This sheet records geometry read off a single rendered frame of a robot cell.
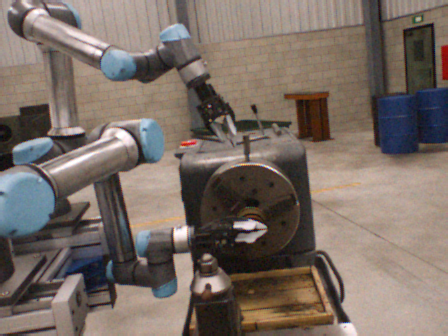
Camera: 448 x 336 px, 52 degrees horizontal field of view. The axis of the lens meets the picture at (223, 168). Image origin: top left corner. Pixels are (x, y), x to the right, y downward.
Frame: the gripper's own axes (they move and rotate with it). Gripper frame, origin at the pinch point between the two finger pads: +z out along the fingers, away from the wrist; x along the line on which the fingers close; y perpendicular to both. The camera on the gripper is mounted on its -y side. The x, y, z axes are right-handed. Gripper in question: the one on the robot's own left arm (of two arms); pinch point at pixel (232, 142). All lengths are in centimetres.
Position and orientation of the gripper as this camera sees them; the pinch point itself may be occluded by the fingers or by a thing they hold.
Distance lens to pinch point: 131.8
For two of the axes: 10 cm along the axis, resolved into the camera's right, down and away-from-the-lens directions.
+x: 8.8, -4.6, -1.3
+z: 4.7, 8.7, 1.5
